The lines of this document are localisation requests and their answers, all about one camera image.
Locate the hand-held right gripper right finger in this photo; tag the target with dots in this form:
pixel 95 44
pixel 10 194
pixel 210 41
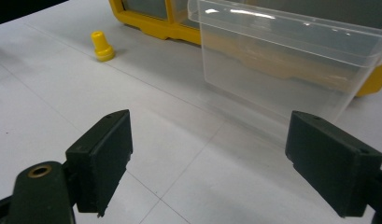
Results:
pixel 332 165

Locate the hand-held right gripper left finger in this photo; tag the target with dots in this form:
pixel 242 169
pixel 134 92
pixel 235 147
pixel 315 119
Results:
pixel 100 161

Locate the clear plastic drawer bin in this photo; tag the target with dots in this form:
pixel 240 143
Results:
pixel 285 62

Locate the yellow drawer cabinet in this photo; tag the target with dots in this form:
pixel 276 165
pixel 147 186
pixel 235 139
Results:
pixel 166 21

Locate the yellow plastic stopper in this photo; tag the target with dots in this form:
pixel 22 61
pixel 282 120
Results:
pixel 102 46

